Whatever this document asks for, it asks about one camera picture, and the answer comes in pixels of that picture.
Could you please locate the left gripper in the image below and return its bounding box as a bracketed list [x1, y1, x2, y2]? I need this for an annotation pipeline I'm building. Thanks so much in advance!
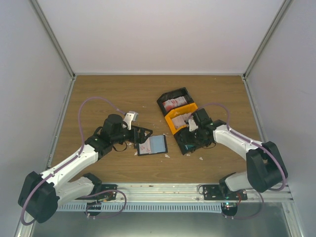
[112, 125, 153, 144]

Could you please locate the white red VIP card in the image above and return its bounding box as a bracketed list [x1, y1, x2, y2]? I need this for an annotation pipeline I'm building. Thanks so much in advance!
[138, 138, 151, 155]

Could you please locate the black leather card holder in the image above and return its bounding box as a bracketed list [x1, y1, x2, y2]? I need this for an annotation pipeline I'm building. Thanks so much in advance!
[137, 135, 168, 156]

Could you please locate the red white cards stack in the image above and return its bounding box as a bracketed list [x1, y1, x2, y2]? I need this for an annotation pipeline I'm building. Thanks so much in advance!
[162, 96, 187, 112]

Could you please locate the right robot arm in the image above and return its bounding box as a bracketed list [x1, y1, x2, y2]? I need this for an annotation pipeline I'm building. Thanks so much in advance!
[184, 109, 288, 200]

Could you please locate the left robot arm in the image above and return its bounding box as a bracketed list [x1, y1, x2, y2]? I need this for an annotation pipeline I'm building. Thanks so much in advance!
[18, 112, 153, 226]

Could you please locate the teal cards stack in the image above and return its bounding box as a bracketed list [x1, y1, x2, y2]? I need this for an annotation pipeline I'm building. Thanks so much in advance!
[184, 144, 196, 151]

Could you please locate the white pink cards stack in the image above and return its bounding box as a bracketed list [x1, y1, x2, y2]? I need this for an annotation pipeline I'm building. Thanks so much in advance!
[171, 113, 192, 129]

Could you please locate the black bin right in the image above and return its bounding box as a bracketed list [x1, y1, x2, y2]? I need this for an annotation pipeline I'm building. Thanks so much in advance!
[174, 130, 212, 155]

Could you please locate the black bin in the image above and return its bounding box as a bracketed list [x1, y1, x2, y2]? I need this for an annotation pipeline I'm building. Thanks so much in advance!
[174, 130, 212, 155]
[157, 87, 194, 116]

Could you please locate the orange bin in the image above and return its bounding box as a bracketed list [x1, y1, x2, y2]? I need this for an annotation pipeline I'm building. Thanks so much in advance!
[165, 103, 198, 135]

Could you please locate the black bin left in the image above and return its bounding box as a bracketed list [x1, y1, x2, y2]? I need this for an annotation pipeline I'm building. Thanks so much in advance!
[157, 87, 194, 116]

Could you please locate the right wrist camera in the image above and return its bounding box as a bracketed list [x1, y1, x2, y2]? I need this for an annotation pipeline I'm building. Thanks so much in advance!
[188, 118, 198, 132]

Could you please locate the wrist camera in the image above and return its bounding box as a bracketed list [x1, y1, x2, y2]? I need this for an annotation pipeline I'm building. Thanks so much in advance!
[188, 118, 198, 132]
[123, 111, 138, 130]

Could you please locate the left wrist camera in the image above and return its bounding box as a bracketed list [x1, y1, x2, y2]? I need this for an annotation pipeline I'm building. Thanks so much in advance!
[123, 111, 138, 130]

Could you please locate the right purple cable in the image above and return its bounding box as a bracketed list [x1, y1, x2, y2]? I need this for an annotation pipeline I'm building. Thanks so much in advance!
[197, 103, 288, 192]

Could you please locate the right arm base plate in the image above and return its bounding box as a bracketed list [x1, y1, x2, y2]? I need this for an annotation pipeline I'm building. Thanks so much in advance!
[201, 184, 248, 201]

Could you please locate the aluminium front rail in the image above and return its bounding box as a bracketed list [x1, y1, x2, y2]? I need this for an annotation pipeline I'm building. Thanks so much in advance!
[29, 182, 294, 203]

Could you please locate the grey cable duct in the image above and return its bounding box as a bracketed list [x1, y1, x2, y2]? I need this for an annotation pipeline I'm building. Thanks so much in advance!
[57, 202, 222, 213]

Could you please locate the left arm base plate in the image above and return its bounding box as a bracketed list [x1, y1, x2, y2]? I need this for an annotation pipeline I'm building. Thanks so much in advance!
[81, 184, 119, 202]

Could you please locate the right frame post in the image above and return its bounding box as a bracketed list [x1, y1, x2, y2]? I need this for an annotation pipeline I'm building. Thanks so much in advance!
[242, 0, 293, 80]

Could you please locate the frame post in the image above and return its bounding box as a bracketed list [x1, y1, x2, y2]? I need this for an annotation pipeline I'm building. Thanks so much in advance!
[29, 0, 76, 80]
[242, 0, 293, 80]

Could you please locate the left frame post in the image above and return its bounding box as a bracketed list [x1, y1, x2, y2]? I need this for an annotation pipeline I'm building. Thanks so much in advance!
[29, 0, 76, 80]

